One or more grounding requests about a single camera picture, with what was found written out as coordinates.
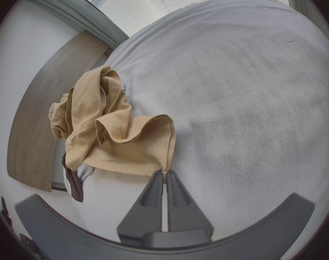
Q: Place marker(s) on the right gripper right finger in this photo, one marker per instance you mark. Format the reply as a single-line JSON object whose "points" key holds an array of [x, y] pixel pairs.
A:
{"points": [[188, 213]]}

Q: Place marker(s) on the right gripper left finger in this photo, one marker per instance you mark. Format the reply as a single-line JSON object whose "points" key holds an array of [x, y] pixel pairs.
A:
{"points": [[142, 213]]}

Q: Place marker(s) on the yellow shorts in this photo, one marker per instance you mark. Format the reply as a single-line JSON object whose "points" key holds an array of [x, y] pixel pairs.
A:
{"points": [[113, 134]]}

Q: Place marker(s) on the pale grey garment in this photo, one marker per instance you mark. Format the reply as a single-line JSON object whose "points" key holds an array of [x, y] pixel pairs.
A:
{"points": [[85, 171]]}

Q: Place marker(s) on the brown garment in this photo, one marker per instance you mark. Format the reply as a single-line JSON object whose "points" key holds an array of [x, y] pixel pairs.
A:
{"points": [[73, 184]]}

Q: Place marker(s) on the window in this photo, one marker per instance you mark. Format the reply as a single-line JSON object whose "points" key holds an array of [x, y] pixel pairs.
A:
{"points": [[153, 4]]}

